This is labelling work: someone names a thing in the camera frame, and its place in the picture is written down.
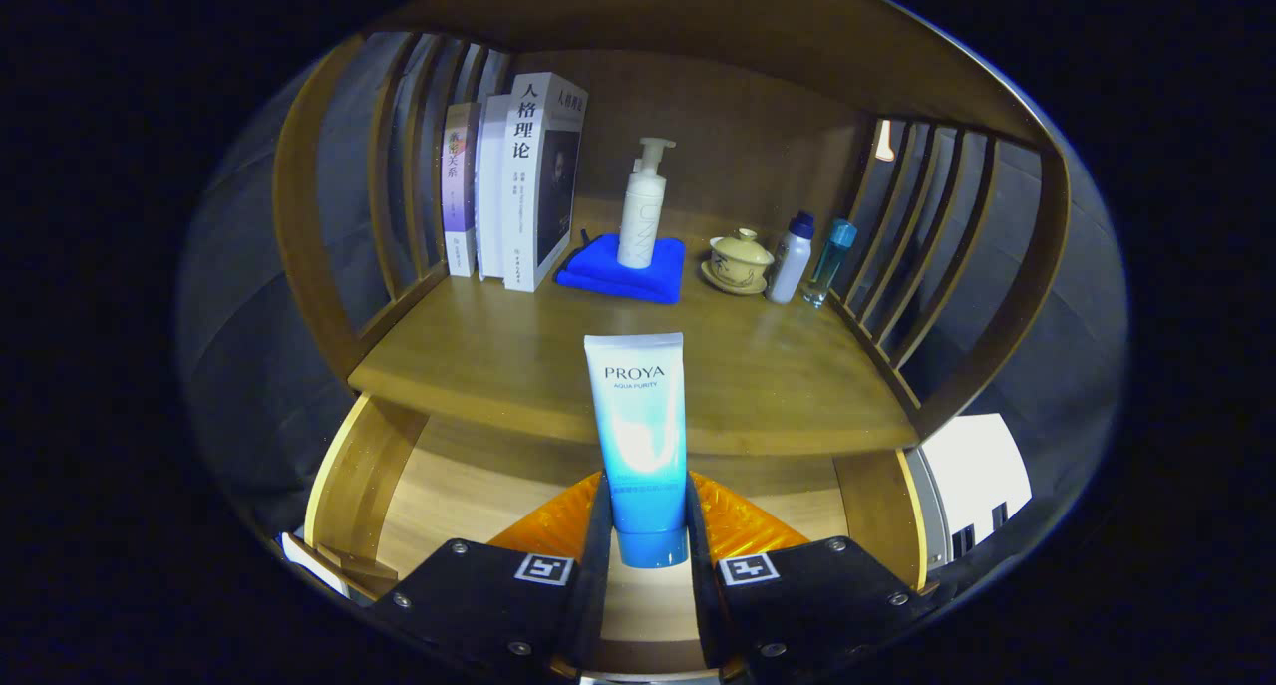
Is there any thin white book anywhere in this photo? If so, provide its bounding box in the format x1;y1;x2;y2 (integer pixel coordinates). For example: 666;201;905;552
475;94;512;282

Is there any blue and white cosmetic tube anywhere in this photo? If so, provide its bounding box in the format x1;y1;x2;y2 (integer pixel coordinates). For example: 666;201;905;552
583;332;691;569

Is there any wooden countertop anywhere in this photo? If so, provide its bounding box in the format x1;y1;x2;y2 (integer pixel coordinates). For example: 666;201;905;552
347;198;920;457

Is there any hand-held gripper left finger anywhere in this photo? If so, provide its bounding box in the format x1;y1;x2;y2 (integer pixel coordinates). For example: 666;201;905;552
367;471;611;685

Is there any thick white and black book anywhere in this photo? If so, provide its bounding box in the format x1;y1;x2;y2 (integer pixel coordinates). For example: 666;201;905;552
501;72;589;293

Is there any blue folded cloth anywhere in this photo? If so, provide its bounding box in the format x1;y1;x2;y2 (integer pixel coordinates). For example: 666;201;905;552
555;232;687;305

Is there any teal transparent bottle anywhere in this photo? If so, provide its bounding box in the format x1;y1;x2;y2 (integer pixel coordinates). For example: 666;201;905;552
803;218;858;309

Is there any beige lidded teacup with saucer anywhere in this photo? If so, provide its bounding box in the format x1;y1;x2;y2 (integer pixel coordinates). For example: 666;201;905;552
700;227;776;296

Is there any white pump bottle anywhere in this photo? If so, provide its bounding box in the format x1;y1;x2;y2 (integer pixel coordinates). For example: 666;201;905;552
616;137;677;270

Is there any black backdrop cloth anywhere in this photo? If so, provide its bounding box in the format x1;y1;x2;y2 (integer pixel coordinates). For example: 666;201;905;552
177;32;1132;606

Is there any wooden drawer with black knob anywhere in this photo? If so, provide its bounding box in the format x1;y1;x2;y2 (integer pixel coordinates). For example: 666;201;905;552
279;391;943;676

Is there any white bottle with dark cap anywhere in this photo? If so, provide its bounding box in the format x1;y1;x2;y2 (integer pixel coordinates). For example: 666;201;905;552
765;211;816;305

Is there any purple spine book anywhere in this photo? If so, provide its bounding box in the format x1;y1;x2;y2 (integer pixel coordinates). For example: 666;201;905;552
441;102;482;278

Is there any white filing cabinet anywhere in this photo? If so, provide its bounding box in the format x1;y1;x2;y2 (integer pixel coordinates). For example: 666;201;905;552
917;413;1034;564

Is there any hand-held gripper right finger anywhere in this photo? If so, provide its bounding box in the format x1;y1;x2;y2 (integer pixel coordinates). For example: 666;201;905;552
684;471;938;685

